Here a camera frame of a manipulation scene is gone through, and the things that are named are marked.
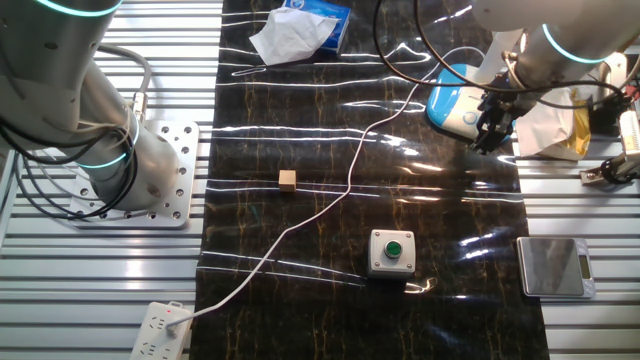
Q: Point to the gold foil packet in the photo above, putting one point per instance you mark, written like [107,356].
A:
[581,125]

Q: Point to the blue tissue box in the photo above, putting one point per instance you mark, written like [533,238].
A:
[336,25]

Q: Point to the white power strip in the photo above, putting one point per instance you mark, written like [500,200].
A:
[152,335]

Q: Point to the white yellow plastic bag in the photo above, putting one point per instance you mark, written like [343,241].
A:
[545,130]

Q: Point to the grey box with green button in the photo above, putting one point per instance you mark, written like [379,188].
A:
[391,255]

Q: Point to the white ribbed block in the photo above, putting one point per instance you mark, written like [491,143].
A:
[630,132]

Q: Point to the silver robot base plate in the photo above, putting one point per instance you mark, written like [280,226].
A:
[176,150]

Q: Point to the blue and white desk lamp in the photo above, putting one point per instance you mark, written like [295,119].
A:
[452,107]

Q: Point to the small wooden block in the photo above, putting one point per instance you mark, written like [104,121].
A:
[287,181]

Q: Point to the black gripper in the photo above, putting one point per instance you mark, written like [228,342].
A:
[505,102]

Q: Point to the black marble pattern mat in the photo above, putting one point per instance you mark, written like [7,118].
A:
[350,300]

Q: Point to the silver digital scale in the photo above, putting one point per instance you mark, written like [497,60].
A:
[552,267]

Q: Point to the white tissue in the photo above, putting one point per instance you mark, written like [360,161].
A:
[285,40]

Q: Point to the silver metal bracket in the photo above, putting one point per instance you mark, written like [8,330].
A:
[592,175]

